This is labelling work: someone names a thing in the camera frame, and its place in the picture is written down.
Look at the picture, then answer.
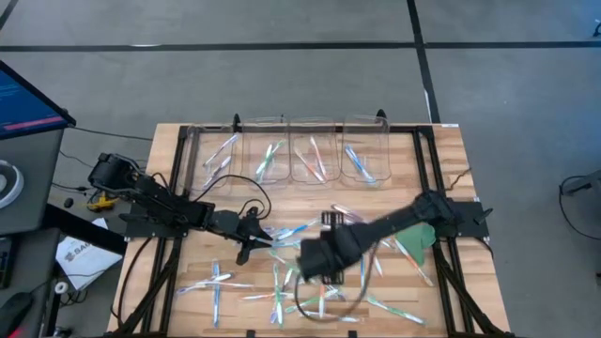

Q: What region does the monitor with blue screen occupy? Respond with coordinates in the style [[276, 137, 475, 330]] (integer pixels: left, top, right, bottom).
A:
[[0, 59, 77, 141]]

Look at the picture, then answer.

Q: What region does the brown cable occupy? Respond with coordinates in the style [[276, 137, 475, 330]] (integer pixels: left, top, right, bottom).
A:
[[444, 167, 473, 192]]

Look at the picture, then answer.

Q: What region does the white printed booklet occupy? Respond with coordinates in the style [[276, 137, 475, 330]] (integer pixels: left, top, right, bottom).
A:
[[54, 217, 124, 292]]

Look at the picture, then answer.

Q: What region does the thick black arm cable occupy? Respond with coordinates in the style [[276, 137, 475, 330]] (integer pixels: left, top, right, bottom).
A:
[[116, 236, 155, 326]]

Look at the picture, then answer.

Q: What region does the black monitor cable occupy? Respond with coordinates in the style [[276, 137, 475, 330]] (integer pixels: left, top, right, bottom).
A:
[[69, 124, 155, 142]]

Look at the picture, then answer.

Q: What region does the black floor cable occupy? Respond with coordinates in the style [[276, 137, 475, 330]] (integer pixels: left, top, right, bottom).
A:
[[557, 173, 601, 243]]

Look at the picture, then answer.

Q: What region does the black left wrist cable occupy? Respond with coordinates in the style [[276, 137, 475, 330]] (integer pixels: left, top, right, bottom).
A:
[[191, 173, 274, 222]]

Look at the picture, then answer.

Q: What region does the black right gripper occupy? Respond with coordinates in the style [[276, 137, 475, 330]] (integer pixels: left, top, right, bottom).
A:
[[298, 210, 351, 285]]

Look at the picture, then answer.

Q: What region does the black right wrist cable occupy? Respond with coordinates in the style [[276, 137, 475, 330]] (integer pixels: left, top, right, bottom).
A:
[[293, 251, 378, 325]]

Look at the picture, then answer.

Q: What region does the yellow tool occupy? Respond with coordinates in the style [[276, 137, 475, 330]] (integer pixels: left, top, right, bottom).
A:
[[87, 192, 119, 212]]

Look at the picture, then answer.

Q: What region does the black keyboard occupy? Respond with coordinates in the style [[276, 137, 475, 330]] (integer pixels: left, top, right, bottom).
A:
[[0, 237, 14, 290]]

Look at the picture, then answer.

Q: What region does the clear plastic bin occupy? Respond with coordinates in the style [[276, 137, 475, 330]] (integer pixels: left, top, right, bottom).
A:
[[239, 115, 291, 190], [288, 115, 342, 185], [340, 114, 393, 185], [185, 122, 236, 196]]

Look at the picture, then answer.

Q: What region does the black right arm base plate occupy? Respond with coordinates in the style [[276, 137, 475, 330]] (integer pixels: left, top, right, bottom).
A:
[[440, 199, 495, 239]]

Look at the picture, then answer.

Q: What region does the grey cabinet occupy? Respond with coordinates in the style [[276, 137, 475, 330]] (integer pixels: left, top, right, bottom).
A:
[[0, 127, 66, 237]]

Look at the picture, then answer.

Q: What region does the black computer mouse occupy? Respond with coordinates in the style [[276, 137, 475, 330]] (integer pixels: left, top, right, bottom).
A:
[[0, 291, 35, 337]]

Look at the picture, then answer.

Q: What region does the grey stand leg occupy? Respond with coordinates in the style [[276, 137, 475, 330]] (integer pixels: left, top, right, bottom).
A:
[[561, 168, 601, 197]]

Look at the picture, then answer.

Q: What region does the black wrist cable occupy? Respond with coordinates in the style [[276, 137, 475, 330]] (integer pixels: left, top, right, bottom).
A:
[[293, 251, 378, 325], [191, 173, 274, 222]]

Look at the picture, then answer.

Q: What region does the black desk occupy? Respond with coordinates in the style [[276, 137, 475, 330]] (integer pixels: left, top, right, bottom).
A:
[[0, 202, 129, 338]]

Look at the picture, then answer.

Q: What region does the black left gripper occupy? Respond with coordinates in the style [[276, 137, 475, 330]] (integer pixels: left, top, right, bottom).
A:
[[234, 207, 274, 267]]

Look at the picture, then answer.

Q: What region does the green flat sheet piece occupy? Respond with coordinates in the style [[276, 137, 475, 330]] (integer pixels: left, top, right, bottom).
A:
[[393, 222, 438, 268]]

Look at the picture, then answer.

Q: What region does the white ring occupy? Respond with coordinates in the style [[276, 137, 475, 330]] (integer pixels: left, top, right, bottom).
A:
[[0, 159, 25, 210]]

